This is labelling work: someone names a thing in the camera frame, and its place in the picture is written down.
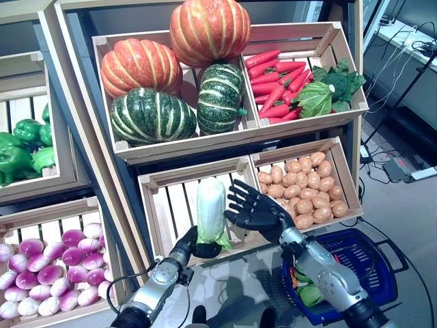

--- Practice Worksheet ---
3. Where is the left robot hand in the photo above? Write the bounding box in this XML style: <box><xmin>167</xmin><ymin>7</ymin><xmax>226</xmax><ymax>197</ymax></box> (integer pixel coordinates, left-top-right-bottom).
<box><xmin>169</xmin><ymin>225</ymin><xmax>223</xmax><ymax>271</ymax></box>

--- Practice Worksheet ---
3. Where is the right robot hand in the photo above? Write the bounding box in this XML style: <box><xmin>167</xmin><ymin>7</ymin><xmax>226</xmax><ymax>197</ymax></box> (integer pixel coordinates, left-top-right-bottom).
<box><xmin>223</xmin><ymin>179</ymin><xmax>296</xmax><ymax>245</ymax></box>

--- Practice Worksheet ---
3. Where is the green white napa cabbage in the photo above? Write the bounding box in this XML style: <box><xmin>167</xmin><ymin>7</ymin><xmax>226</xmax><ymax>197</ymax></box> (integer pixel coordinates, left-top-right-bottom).
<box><xmin>295</xmin><ymin>269</ymin><xmax>325</xmax><ymax>308</ymax></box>
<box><xmin>196</xmin><ymin>176</ymin><xmax>234</xmax><ymax>252</ymax></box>

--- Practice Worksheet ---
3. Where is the blue plastic shopping basket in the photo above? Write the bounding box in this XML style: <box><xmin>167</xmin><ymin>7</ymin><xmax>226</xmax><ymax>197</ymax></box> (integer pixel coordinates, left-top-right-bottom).
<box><xmin>279</xmin><ymin>228</ymin><xmax>409</xmax><ymax>325</ymax></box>

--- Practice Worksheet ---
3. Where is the wooden slat crate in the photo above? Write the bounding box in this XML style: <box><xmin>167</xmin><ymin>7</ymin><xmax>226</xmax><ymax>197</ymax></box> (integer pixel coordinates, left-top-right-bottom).
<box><xmin>0</xmin><ymin>51</ymin><xmax>78</xmax><ymax>203</ymax></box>
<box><xmin>137</xmin><ymin>155</ymin><xmax>270</xmax><ymax>267</ymax></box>
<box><xmin>91</xmin><ymin>29</ymin><xmax>261</xmax><ymax>165</ymax></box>
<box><xmin>250</xmin><ymin>136</ymin><xmax>365</xmax><ymax>234</ymax></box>
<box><xmin>240</xmin><ymin>21</ymin><xmax>370</xmax><ymax>138</ymax></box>
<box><xmin>0</xmin><ymin>196</ymin><xmax>126</xmax><ymax>328</ymax></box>

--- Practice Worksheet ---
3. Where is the purple white turnip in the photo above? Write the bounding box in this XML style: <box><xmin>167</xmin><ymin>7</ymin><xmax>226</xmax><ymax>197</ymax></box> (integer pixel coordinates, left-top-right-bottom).
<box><xmin>50</xmin><ymin>277</ymin><xmax>71</xmax><ymax>297</ymax></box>
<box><xmin>29</xmin><ymin>284</ymin><xmax>52</xmax><ymax>301</ymax></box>
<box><xmin>15</xmin><ymin>271</ymin><xmax>39</xmax><ymax>290</ymax></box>
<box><xmin>43</xmin><ymin>242</ymin><xmax>66</xmax><ymax>261</ymax></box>
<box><xmin>81</xmin><ymin>251</ymin><xmax>105</xmax><ymax>271</ymax></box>
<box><xmin>59</xmin><ymin>290</ymin><xmax>81</xmax><ymax>312</ymax></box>
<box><xmin>37</xmin><ymin>264</ymin><xmax>64</xmax><ymax>286</ymax></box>
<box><xmin>27</xmin><ymin>252</ymin><xmax>48</xmax><ymax>273</ymax></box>
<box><xmin>18</xmin><ymin>238</ymin><xmax>45</xmax><ymax>257</ymax></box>
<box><xmin>8</xmin><ymin>254</ymin><xmax>30</xmax><ymax>273</ymax></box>
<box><xmin>67</xmin><ymin>265</ymin><xmax>90</xmax><ymax>284</ymax></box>
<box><xmin>77</xmin><ymin>287</ymin><xmax>100</xmax><ymax>308</ymax></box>
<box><xmin>17</xmin><ymin>297</ymin><xmax>41</xmax><ymax>317</ymax></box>
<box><xmin>61</xmin><ymin>229</ymin><xmax>85</xmax><ymax>249</ymax></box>
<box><xmin>83</xmin><ymin>222</ymin><xmax>103</xmax><ymax>239</ymax></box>
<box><xmin>86</xmin><ymin>268</ymin><xmax>107</xmax><ymax>287</ymax></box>
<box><xmin>38</xmin><ymin>296</ymin><xmax>61</xmax><ymax>317</ymax></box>
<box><xmin>77</xmin><ymin>238</ymin><xmax>102</xmax><ymax>256</ymax></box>
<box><xmin>61</xmin><ymin>247</ymin><xmax>85</xmax><ymax>267</ymax></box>

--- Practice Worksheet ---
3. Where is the silver right robot leg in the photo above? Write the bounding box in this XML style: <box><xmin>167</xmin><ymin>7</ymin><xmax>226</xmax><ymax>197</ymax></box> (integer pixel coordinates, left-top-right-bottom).
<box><xmin>259</xmin><ymin>307</ymin><xmax>278</xmax><ymax>328</ymax></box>

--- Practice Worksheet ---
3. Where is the red chili pepper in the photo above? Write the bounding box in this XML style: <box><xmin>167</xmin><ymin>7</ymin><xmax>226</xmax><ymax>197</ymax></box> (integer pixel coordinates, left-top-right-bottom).
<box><xmin>258</xmin><ymin>103</ymin><xmax>291</xmax><ymax>119</ymax></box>

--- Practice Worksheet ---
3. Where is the orange red carrot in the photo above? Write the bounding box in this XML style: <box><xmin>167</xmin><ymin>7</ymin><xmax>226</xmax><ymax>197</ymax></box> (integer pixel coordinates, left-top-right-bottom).
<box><xmin>258</xmin><ymin>85</ymin><xmax>286</xmax><ymax>115</ymax></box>
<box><xmin>244</xmin><ymin>49</ymin><xmax>283</xmax><ymax>69</ymax></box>
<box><xmin>274</xmin><ymin>61</ymin><xmax>307</xmax><ymax>73</ymax></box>
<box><xmin>247</xmin><ymin>59</ymin><xmax>280</xmax><ymax>79</ymax></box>
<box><xmin>251</xmin><ymin>71</ymin><xmax>281</xmax><ymax>85</ymax></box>
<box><xmin>251</xmin><ymin>81</ymin><xmax>281</xmax><ymax>96</ymax></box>
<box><xmin>288</xmin><ymin>68</ymin><xmax>311</xmax><ymax>92</ymax></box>

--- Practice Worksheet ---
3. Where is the green striped pumpkin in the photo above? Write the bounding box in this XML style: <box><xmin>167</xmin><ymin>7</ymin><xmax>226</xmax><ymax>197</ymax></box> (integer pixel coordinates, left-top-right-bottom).
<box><xmin>109</xmin><ymin>87</ymin><xmax>198</xmax><ymax>147</ymax></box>
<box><xmin>197</xmin><ymin>62</ymin><xmax>249</xmax><ymax>136</ymax></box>

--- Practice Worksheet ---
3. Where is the light green cabbage head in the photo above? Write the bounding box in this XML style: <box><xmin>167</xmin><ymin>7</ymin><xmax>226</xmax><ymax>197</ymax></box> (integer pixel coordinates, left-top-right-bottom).
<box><xmin>292</xmin><ymin>81</ymin><xmax>336</xmax><ymax>119</ymax></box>

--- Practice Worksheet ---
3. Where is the gray floor device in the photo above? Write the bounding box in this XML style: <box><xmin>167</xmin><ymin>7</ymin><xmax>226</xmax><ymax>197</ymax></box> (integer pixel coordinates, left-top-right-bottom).
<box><xmin>381</xmin><ymin>156</ymin><xmax>416</xmax><ymax>184</ymax></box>

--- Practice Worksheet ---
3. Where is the dark green leafy vegetable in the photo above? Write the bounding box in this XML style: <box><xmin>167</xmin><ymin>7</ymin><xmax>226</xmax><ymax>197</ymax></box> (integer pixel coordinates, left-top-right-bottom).
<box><xmin>312</xmin><ymin>59</ymin><xmax>367</xmax><ymax>112</ymax></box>

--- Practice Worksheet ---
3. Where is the orange striped pumpkin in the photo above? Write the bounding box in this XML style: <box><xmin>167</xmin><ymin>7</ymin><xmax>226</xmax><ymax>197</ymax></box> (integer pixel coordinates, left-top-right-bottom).
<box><xmin>169</xmin><ymin>0</ymin><xmax>252</xmax><ymax>68</ymax></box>
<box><xmin>100</xmin><ymin>38</ymin><xmax>184</xmax><ymax>100</ymax></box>

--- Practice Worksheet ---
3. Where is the black light stand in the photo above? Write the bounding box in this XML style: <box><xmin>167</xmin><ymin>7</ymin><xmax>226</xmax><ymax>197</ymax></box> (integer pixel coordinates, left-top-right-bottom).
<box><xmin>361</xmin><ymin>51</ymin><xmax>437</xmax><ymax>144</ymax></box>

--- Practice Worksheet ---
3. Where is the white desk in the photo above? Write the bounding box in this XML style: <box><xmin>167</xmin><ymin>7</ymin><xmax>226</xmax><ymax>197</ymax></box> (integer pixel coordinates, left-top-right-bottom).
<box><xmin>363</xmin><ymin>18</ymin><xmax>437</xmax><ymax>113</ymax></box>

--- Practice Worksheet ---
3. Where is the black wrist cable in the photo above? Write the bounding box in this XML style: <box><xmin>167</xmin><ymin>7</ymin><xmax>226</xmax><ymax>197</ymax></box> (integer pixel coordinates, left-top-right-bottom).
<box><xmin>105</xmin><ymin>264</ymin><xmax>192</xmax><ymax>328</ymax></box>

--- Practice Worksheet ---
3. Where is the white cable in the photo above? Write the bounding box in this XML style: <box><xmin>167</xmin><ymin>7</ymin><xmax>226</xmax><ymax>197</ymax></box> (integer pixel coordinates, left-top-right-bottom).
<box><xmin>367</xmin><ymin>30</ymin><xmax>421</xmax><ymax>110</ymax></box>

